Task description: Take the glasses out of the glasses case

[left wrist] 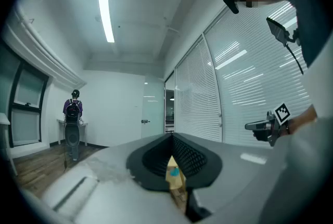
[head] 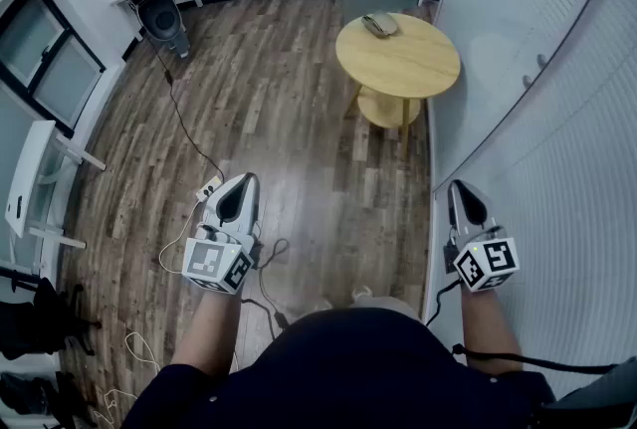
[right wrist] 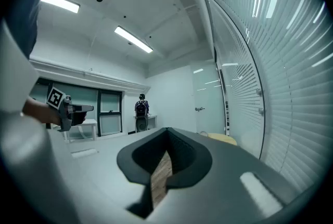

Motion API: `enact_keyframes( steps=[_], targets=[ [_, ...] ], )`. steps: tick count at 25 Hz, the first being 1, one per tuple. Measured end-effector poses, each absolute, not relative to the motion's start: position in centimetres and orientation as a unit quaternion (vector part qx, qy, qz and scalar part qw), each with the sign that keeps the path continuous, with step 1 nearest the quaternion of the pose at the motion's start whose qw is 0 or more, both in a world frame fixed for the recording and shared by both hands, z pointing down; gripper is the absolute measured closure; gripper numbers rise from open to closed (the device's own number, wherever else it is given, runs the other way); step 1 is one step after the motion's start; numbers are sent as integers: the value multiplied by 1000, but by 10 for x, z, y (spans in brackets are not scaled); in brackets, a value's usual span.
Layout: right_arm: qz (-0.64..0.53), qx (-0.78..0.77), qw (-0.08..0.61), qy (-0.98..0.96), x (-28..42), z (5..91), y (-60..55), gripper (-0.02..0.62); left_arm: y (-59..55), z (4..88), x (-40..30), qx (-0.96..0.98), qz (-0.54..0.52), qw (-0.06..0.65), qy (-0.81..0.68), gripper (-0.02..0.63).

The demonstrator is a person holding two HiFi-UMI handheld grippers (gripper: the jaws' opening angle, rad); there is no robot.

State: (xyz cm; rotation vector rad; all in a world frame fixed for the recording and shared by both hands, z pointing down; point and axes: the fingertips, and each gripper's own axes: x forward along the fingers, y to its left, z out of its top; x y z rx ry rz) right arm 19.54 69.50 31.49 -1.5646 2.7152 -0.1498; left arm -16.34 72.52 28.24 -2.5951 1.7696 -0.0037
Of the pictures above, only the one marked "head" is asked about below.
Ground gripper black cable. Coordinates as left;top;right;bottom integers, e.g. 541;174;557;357
425;277;464;326
241;237;292;341

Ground thick black cable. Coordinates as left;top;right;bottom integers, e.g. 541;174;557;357
451;343;623;374

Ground black office chair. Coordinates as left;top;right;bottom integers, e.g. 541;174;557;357
0;275;104;361

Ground person's right forearm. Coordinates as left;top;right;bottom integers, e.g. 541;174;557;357
460;287;524;373

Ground white power strip cable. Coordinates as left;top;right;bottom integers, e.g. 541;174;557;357
158;200;205;276

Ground black floor cable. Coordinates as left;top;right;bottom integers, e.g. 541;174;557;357
143;31;226;182

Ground white slatted blinds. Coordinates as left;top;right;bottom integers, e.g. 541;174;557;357
431;0;637;398

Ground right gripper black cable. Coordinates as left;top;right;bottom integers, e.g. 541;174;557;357
425;277;464;326

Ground person's dark shirt torso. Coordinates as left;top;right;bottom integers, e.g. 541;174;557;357
121;307;556;429

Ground white tilted table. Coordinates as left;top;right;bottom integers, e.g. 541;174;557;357
4;119;107;280

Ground person's left forearm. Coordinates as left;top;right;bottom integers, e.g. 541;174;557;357
171;285;244;376

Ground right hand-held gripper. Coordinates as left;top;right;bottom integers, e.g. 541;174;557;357
444;179;521;293

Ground white power strip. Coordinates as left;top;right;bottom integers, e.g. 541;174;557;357
195;175;224;202

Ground thin white cord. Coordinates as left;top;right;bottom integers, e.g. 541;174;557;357
92;331;163;429

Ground round wooden side table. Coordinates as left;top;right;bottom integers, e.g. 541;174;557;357
333;12;462;159

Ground black waist bag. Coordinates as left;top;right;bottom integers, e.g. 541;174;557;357
539;355;637;429

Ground black framed window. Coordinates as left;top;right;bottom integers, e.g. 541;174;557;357
0;0;107;139

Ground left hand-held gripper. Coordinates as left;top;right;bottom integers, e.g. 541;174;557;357
181;173;264;295

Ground person's light trouser leg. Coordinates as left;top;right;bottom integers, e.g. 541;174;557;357
347;295;424;323

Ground black bag pile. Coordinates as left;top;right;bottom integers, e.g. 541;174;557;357
0;369;97;429

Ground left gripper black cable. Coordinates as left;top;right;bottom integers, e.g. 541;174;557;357
241;237;292;341

